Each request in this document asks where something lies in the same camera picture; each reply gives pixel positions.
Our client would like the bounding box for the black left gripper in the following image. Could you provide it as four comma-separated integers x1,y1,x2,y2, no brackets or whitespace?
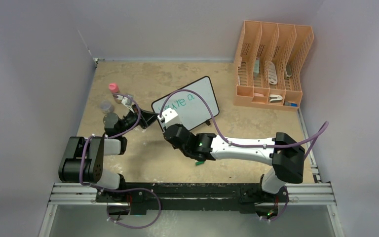
118,104,160,136

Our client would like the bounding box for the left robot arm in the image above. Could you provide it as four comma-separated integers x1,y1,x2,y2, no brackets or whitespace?
58,109,157,202

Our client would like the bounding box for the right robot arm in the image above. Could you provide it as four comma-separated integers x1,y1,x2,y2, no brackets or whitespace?
163,124,305,201

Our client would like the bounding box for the clear plastic clip jar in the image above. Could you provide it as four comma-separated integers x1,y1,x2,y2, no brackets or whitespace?
99,100,114,114

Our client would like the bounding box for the pink lid crayon bottle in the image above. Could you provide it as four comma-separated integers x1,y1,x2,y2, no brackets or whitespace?
108,82,123,104

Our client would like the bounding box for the white stapler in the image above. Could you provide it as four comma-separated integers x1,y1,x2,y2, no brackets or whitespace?
269,94,283,103

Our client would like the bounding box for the white perforated object in organizer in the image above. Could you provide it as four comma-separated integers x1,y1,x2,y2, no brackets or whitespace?
268,62,278,85

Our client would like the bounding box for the peach plastic file organizer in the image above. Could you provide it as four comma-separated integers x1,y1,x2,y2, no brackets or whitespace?
233,20,314,111

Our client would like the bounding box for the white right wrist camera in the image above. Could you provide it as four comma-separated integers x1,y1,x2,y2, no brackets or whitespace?
157,108,182,132

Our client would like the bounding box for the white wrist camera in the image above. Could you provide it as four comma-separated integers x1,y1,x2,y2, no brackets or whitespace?
121,94,134,106
157,108,182,132

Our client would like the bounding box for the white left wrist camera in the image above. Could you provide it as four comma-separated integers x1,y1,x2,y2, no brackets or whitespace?
121,94,134,106

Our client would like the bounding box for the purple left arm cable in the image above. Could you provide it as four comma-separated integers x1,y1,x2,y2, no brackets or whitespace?
79,94,162,230

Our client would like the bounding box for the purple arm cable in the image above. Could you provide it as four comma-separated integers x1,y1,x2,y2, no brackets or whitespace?
159,89,330,223
79,94,162,230

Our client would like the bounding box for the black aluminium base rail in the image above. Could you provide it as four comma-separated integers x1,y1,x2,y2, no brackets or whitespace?
47,181,337,217

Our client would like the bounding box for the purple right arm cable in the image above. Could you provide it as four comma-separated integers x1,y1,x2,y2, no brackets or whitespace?
159,89,330,223

